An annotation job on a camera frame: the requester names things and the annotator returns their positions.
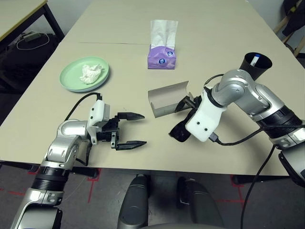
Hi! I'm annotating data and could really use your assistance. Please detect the black plastic cup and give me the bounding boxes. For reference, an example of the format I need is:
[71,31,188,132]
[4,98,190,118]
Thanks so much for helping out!
[239,52,273,81]

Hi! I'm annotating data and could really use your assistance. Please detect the grey robot right leg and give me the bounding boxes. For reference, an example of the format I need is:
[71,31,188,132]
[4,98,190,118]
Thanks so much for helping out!
[176,176,224,229]

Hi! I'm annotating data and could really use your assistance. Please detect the grey robot leg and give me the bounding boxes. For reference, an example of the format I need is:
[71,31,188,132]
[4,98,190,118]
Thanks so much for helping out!
[176,176,224,229]
[118,174,150,229]

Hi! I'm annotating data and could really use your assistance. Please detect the black sunglasses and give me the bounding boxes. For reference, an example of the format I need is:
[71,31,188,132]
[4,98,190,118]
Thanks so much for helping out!
[168,112,193,143]

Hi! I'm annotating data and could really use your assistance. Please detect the blue round plate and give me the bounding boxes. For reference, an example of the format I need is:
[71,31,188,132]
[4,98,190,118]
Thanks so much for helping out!
[69,71,112,94]

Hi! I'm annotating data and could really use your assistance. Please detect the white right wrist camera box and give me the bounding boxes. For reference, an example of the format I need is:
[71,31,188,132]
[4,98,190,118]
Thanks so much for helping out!
[184,92,226,143]

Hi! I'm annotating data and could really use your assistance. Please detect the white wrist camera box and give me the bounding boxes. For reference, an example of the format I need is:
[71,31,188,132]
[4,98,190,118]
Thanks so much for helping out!
[86,99,112,145]
[184,92,226,143]

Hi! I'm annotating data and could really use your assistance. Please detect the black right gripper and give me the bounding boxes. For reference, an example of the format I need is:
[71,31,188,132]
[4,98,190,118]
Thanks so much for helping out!
[174,94,203,113]

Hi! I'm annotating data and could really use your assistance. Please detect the grey glasses case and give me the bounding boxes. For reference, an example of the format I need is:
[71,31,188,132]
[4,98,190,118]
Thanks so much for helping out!
[147,80,195,118]

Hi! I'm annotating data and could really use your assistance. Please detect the black table foot bar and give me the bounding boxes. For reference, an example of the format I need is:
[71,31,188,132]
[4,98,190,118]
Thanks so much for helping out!
[232,175,294,184]
[0,161,39,172]
[71,167,100,179]

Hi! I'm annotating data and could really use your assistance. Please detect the white upright tissue sheet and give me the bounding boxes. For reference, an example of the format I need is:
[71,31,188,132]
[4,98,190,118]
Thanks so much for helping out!
[150,19,179,48]

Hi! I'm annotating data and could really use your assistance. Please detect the purple tissue box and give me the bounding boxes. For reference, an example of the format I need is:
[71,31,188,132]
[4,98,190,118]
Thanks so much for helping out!
[147,44,177,70]

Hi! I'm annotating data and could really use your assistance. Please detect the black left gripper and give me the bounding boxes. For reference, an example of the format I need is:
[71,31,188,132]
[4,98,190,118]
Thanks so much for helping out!
[96,111,147,151]

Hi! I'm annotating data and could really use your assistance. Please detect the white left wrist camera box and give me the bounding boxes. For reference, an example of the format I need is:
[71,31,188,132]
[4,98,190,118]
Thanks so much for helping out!
[86,99,112,145]

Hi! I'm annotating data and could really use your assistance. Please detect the grey power adapter white cable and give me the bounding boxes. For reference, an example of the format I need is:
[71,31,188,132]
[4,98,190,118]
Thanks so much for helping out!
[16,32,50,50]

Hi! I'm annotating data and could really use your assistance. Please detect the black jacket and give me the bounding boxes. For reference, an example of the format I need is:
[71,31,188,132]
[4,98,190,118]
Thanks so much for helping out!
[282,0,305,36]

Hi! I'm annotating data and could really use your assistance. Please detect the black bag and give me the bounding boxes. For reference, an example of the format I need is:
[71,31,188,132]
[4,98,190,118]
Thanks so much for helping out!
[0,35,62,96]

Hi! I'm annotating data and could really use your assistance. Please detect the grey robot left leg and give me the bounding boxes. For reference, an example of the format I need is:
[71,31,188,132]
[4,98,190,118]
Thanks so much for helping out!
[118,174,150,229]

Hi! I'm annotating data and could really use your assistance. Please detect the beige side table black legs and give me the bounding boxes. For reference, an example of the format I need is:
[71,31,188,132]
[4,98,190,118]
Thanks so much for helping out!
[0,0,65,48]

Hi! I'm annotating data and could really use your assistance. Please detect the wooden stool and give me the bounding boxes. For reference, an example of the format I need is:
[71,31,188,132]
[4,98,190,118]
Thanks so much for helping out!
[274,14,305,58]

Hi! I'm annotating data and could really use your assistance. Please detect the green round plate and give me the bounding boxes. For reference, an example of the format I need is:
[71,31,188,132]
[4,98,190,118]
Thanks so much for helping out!
[59,56,111,93]

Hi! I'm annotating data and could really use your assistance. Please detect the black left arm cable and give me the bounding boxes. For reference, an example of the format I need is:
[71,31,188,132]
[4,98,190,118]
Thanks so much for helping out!
[64,92,103,167]

